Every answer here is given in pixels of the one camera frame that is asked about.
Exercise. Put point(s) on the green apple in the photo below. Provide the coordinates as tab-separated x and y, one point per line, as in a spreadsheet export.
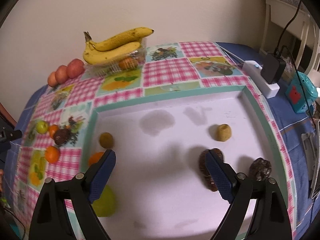
42	127
106	205

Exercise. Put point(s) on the orange mandarin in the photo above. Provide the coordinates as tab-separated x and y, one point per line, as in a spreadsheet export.
52	154
52	129
94	158

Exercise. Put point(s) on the pink checkered fruit tablecloth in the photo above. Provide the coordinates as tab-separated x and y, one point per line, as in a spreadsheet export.
32	168

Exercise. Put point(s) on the black power adapter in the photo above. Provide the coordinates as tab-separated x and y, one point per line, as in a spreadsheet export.
273	68

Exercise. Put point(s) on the white wooden shelf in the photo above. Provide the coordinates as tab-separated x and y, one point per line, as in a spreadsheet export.
279	13

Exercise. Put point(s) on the dark round passion fruit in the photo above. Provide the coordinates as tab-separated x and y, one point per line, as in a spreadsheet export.
61	136

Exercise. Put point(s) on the wrinkled dark brown fruit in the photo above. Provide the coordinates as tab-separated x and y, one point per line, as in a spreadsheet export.
260	169

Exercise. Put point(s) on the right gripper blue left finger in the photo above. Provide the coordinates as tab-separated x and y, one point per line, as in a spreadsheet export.
98	174

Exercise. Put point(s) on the pale orange apple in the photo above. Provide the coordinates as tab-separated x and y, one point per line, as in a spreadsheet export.
52	82

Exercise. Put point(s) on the red apple middle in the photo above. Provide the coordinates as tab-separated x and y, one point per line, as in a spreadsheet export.
61	74

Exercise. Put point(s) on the red apple right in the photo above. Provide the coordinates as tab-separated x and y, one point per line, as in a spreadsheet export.
75	68

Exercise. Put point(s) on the yellow banana bunch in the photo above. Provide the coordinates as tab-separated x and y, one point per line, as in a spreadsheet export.
112	48

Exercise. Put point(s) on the teal toy box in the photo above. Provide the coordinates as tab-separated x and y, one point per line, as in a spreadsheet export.
301	93

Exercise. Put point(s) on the red apple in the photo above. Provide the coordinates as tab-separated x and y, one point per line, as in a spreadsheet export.
75	68
61	74

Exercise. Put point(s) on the tan round longan fruit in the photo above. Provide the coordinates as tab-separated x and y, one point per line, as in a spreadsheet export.
106	140

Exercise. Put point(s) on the white power strip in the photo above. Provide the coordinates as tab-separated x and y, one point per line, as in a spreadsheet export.
253	70

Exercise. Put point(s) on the long dark brown avocado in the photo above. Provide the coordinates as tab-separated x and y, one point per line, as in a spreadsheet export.
207	179

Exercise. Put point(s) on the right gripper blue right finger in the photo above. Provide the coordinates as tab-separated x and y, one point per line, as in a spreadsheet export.
222	174

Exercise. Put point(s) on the clear plastic fruit container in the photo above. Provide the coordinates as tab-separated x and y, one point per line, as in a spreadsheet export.
123	63

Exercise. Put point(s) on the white tray teal rim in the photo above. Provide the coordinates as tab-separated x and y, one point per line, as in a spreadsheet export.
158	139

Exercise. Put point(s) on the small tan round fruit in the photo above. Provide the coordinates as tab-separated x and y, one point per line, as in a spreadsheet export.
223	132

